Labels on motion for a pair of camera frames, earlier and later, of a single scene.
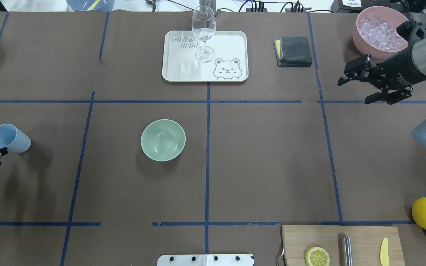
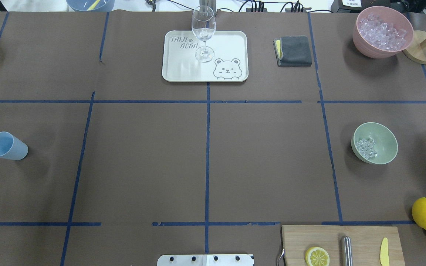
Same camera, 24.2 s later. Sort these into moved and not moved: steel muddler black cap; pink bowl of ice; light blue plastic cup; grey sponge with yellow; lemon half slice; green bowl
Moved: green bowl; light blue plastic cup
Not moved: lemon half slice; pink bowl of ice; steel muddler black cap; grey sponge with yellow
